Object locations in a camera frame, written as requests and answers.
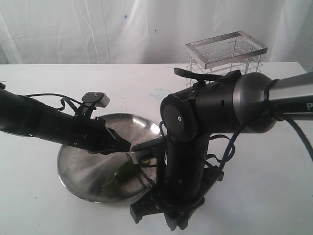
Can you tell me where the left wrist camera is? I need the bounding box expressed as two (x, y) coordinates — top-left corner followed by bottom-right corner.
(82, 92), (110, 108)

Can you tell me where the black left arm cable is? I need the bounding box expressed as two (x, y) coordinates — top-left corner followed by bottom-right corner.
(24, 93), (93, 116)

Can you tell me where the chrome wire utensil holder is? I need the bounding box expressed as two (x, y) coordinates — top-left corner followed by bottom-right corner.
(185, 31), (268, 75)

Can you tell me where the black handled knife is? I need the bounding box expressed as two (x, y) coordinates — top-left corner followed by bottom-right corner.
(127, 154), (156, 189)

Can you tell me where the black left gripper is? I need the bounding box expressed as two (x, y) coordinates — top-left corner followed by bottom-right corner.
(61, 117), (131, 155)

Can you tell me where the round stainless steel plate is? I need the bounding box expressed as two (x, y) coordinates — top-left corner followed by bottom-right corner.
(57, 113), (161, 203)

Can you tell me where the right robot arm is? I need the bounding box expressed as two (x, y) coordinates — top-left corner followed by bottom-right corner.
(130, 68), (313, 230)

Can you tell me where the white backdrop curtain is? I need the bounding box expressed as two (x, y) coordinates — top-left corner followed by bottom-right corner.
(0, 0), (313, 66)

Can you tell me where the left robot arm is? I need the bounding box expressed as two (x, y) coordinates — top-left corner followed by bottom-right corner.
(0, 84), (131, 155)

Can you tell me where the green jalapeno pepper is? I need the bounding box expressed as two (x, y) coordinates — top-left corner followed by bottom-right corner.
(102, 160), (136, 188)

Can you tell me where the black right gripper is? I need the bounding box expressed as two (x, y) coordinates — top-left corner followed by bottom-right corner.
(130, 137), (224, 224)

